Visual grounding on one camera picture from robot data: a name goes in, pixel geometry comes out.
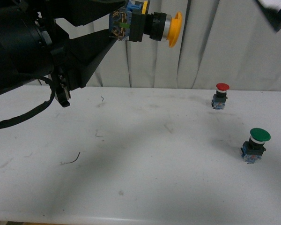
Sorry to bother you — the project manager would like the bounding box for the black wrapped cable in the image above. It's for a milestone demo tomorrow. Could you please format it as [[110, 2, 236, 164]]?
[[0, 76, 56, 130]]

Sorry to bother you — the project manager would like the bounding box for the red mushroom push button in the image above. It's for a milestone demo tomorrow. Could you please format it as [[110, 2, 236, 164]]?
[[211, 83, 230, 110]]

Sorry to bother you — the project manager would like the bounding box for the yellow mushroom push button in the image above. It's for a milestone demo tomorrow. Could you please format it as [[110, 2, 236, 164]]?
[[109, 0, 183, 48]]

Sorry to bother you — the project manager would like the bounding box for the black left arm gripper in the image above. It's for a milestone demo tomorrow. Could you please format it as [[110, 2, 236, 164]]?
[[30, 0, 126, 107]]

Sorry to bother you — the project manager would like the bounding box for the green mushroom push button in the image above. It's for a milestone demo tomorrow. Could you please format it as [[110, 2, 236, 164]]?
[[240, 127, 271, 164]]

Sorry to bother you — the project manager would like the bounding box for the white pleated curtain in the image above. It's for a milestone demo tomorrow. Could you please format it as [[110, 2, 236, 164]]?
[[53, 0, 281, 92]]

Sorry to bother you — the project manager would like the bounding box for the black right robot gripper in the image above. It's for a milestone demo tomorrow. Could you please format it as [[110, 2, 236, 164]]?
[[254, 0, 281, 32]]

